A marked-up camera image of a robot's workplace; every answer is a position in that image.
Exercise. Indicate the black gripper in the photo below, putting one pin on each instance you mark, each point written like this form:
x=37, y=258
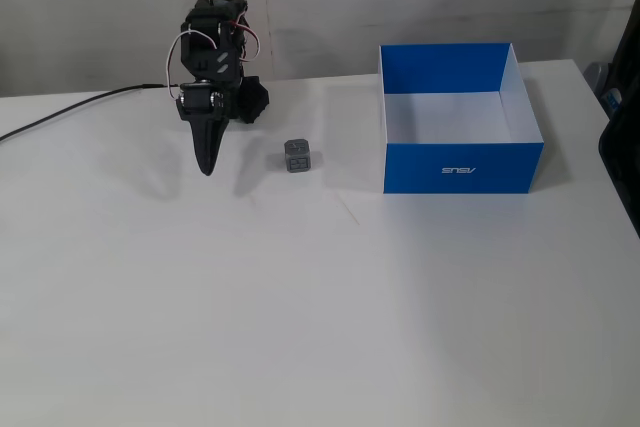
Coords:
x=199, y=100

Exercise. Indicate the gray object with blue label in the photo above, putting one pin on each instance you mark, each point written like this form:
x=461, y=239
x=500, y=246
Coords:
x=602, y=87

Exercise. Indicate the blue white cardboard box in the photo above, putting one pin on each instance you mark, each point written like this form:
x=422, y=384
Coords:
x=460, y=169

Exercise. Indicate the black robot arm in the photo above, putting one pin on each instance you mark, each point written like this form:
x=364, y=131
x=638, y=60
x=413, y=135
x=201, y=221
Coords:
x=210, y=17

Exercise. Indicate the gray block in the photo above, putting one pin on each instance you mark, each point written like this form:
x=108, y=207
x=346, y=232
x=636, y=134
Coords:
x=299, y=157

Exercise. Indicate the large black office chair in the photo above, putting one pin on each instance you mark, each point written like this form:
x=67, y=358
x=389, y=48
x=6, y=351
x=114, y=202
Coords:
x=625, y=147

